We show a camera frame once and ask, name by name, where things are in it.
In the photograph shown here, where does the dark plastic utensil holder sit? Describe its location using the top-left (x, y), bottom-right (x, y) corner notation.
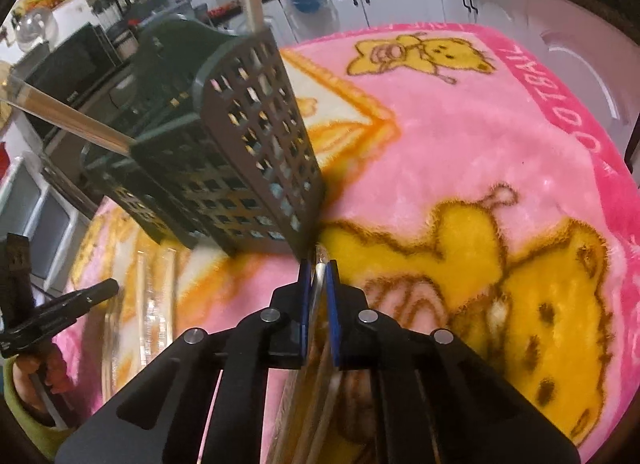
top-left (80, 14), bottom-right (328, 261)

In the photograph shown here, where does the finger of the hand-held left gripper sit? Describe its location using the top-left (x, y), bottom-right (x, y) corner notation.
top-left (27, 278), bottom-right (121, 332)
top-left (0, 233), bottom-right (35, 317)

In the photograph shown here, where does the metal kettle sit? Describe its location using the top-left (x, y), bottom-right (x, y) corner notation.
top-left (12, 9), bottom-right (53, 52)

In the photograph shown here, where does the black blender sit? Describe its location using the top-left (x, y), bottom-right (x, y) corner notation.
top-left (97, 0), bottom-right (138, 58)

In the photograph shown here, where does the white glass-door cabinet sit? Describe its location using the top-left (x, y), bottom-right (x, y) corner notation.
top-left (0, 154), bottom-right (86, 295)

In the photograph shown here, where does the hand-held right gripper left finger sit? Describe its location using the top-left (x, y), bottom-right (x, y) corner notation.
top-left (55, 260), bottom-right (313, 464)

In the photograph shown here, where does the person's left forearm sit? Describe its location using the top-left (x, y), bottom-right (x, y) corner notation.
top-left (2, 359), bottom-right (76, 461)

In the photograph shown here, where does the person's left hand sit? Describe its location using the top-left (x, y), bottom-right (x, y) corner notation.
top-left (11, 341), bottom-right (76, 425)

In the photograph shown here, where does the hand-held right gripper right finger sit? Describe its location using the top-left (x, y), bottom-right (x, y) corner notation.
top-left (325, 260), bottom-right (581, 464)

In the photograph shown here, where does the black microwave oven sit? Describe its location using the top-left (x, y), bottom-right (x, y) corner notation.
top-left (20, 22), bottom-right (126, 98)

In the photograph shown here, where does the pink printed blanket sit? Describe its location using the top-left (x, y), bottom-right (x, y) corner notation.
top-left (52, 22), bottom-right (640, 464)

